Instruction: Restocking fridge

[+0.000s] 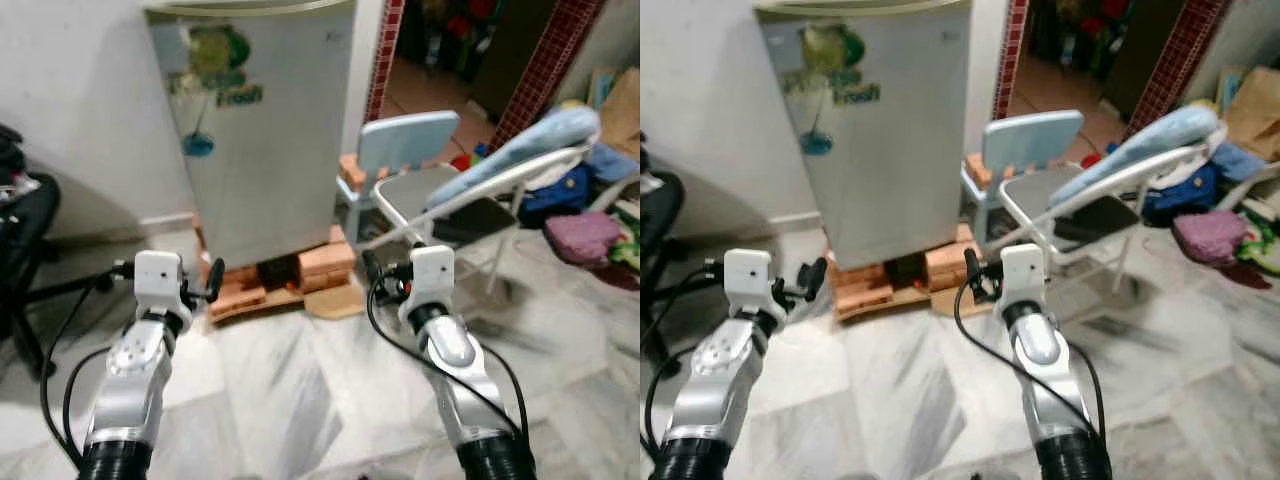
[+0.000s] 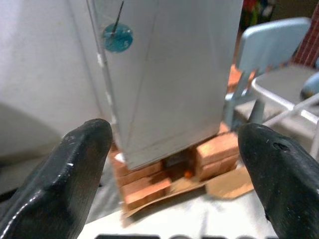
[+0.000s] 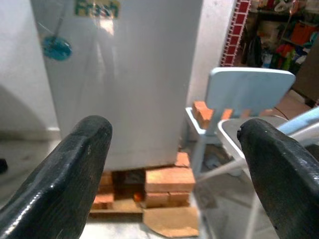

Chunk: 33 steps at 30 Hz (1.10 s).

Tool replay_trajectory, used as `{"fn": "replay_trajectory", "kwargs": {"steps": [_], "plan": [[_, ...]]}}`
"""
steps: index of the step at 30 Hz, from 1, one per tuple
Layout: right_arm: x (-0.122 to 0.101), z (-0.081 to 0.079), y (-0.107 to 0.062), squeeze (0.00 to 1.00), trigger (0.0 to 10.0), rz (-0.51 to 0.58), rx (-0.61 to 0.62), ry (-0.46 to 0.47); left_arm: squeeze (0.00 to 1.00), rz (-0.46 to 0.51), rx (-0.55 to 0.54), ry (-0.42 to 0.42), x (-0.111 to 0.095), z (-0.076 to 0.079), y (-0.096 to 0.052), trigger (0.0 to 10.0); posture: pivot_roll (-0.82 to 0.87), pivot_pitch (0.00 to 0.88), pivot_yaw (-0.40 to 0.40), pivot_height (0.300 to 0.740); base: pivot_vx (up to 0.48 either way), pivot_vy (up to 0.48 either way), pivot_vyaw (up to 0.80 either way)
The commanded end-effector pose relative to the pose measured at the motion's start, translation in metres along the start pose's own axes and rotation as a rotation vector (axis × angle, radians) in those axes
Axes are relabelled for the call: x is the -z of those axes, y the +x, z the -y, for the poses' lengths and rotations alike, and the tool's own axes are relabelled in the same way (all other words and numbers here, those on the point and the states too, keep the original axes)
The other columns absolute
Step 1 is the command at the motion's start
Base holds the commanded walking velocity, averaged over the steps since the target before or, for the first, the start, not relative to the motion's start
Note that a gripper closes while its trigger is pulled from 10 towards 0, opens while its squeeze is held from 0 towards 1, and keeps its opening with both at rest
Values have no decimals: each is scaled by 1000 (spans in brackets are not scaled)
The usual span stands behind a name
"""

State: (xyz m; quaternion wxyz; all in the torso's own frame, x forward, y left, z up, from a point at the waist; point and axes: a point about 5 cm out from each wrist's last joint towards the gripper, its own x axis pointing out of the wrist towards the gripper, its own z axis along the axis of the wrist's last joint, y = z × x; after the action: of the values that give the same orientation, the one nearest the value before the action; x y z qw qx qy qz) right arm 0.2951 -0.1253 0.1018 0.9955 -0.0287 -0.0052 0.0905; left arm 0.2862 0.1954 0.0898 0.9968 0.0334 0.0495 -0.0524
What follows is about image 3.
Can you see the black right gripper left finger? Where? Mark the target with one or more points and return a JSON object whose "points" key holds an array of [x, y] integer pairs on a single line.
{"points": [[57, 179]]}

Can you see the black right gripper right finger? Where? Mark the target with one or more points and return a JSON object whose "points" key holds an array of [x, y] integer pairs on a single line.
{"points": [[286, 179]]}

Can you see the white fridge door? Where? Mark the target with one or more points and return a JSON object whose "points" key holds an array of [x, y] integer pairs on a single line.
{"points": [[139, 82]]}

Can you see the wooden base board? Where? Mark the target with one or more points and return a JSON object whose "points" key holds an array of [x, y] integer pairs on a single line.
{"points": [[119, 210]]}

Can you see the white plastic chair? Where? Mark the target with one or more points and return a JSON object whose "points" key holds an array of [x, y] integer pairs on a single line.
{"points": [[229, 139]]}

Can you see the small orange object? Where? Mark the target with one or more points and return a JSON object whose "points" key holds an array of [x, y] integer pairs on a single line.
{"points": [[137, 196]]}

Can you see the light blue wooden chair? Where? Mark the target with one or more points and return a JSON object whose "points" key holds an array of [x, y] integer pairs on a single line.
{"points": [[249, 92]]}

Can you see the brown cabinet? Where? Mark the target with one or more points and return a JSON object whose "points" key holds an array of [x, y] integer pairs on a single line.
{"points": [[307, 74]]}

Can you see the brown cardboard sheet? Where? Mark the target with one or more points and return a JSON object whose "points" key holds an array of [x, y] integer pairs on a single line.
{"points": [[172, 221]]}

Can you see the round blue sticker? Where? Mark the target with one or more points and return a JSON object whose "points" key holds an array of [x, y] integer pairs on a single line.
{"points": [[56, 47]]}

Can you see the cluttered storage shelf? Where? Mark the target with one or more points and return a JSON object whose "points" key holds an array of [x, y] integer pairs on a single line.
{"points": [[274, 37]]}

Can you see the orange plastic crate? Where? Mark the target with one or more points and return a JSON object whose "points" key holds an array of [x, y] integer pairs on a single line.
{"points": [[302, 33]]}

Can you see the red tile lattice screen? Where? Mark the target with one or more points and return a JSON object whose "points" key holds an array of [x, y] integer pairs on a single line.
{"points": [[235, 35]]}

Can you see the green Fresh sticker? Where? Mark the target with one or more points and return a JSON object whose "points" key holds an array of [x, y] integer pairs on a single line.
{"points": [[97, 8]]}

